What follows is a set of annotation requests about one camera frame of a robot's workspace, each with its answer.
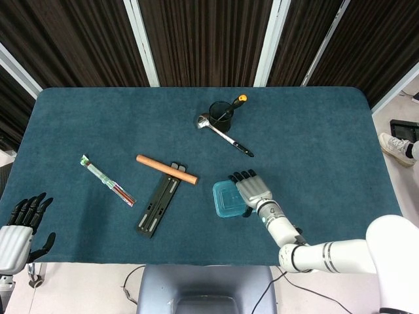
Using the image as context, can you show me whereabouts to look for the black mesh pen holder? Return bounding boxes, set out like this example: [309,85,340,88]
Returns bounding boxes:
[209,101,234,133]

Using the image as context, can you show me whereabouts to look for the wooden rolling pin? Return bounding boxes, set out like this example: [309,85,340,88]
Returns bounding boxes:
[136,154,199,186]

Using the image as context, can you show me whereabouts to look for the black floor device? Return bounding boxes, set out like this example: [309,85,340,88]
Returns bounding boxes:
[389,119,419,142]

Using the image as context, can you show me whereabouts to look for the white partition post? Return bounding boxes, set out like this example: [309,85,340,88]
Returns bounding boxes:
[0,42,43,99]
[253,0,291,88]
[123,0,160,88]
[301,0,351,88]
[371,61,419,114]

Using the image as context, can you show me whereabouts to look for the white sneaker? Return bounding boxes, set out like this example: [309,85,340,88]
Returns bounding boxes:
[378,132,416,167]

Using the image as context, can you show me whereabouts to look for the black yellow screwdriver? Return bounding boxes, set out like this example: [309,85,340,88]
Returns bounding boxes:
[218,94,248,122]

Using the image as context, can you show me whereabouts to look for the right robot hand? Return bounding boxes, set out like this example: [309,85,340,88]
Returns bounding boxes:
[228,169,274,218]

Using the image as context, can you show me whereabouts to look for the teal table cloth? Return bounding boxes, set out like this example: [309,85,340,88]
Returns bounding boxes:
[0,86,415,266]

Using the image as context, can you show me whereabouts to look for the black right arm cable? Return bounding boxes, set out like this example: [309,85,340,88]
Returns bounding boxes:
[257,271,286,314]

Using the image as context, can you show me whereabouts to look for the grey robot torso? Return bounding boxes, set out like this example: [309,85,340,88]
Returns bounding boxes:
[136,265,278,314]

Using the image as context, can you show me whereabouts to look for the table caster wheel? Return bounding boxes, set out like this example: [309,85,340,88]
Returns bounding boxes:
[27,262,45,288]

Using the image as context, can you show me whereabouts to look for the thin black floor cable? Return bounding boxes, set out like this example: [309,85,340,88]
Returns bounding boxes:
[278,265,353,314]
[121,265,147,305]

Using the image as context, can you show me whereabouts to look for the packaged red chopsticks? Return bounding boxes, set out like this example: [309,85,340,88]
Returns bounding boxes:
[79,154,137,207]

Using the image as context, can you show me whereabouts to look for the dark brown slatted panel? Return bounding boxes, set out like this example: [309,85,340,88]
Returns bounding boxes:
[0,0,150,89]
[307,0,419,109]
[0,65,33,151]
[139,0,272,88]
[268,0,341,88]

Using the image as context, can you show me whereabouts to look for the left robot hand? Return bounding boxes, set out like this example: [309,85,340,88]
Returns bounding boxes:
[0,192,56,272]

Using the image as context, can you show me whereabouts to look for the black folding stand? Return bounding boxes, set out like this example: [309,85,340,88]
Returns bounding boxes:
[135,161,187,239]

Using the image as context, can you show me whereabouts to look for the blue plastic lid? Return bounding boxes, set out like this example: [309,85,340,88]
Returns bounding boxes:
[212,180,253,219]

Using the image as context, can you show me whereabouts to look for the steel ladle black handle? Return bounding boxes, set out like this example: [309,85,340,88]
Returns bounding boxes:
[196,113,255,158]

